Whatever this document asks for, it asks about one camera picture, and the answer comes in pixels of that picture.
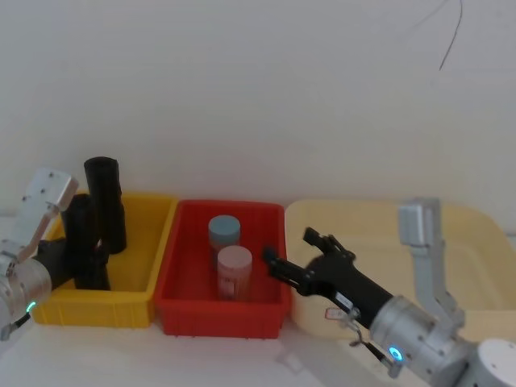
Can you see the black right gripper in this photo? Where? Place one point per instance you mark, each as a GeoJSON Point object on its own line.
{"type": "Point", "coordinates": [346, 284]}

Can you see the red plastic bin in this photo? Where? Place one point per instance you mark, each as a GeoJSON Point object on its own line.
{"type": "Point", "coordinates": [185, 282]}

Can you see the jar with blue lid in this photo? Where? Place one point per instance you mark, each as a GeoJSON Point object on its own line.
{"type": "Point", "coordinates": [224, 231]}

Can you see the white table cloth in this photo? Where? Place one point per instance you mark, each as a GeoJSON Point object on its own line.
{"type": "Point", "coordinates": [181, 363]}

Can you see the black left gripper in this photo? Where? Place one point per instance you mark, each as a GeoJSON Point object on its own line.
{"type": "Point", "coordinates": [56, 262]}

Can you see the cream plastic tray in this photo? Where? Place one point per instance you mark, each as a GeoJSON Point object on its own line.
{"type": "Point", "coordinates": [363, 225]}

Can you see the yellow plastic bin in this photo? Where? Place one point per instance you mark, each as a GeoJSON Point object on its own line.
{"type": "Point", "coordinates": [141, 258]}

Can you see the jar with pink lid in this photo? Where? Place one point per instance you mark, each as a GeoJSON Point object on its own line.
{"type": "Point", "coordinates": [234, 270]}

